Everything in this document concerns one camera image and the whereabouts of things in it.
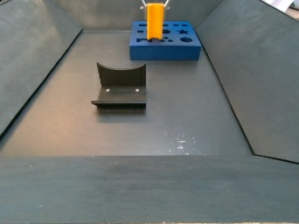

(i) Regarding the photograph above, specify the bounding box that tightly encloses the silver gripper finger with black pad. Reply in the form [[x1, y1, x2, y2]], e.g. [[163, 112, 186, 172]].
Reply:
[[141, 0, 146, 10]]

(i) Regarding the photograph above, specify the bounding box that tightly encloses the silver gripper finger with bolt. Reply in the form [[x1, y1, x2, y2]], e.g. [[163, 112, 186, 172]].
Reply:
[[163, 0, 172, 10]]

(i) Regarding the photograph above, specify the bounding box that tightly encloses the yellow arch block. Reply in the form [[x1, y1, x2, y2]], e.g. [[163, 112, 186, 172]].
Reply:
[[146, 3, 165, 39]]

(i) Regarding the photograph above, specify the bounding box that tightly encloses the blue foam shape board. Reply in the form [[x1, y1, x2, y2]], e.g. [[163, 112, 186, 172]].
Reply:
[[130, 21, 202, 60]]

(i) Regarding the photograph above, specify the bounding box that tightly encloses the black curved holder bracket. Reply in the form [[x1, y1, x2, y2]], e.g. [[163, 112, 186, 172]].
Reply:
[[91, 64, 147, 107]]

